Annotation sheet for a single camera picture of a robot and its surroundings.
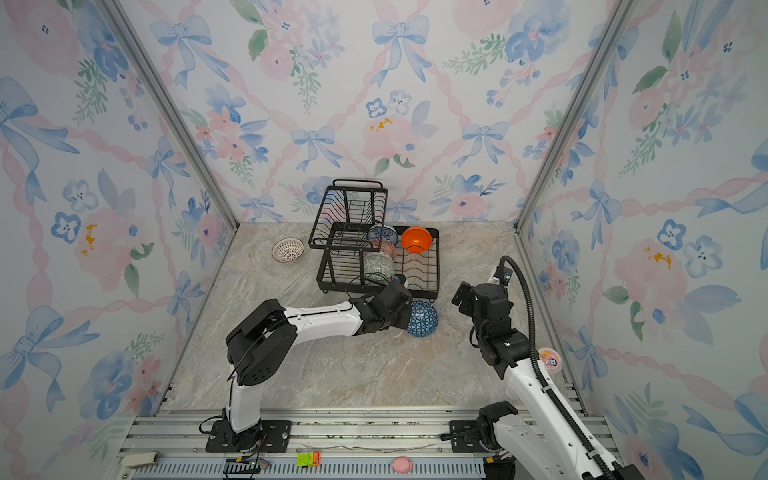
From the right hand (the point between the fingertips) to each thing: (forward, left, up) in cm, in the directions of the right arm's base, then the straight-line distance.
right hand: (476, 287), depth 79 cm
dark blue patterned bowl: (-1, +12, -17) cm, 21 cm away
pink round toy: (-38, +20, -17) cm, 46 cm away
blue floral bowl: (+35, +26, -14) cm, 46 cm away
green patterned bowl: (+18, +27, -16) cm, 36 cm away
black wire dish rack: (+10, +32, +3) cm, 34 cm away
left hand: (+1, +17, -14) cm, 22 cm away
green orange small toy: (-37, +41, -16) cm, 58 cm away
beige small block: (-38, +83, -17) cm, 93 cm away
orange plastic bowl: (+30, +14, -14) cm, 36 cm away
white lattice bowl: (+26, +61, -16) cm, 68 cm away
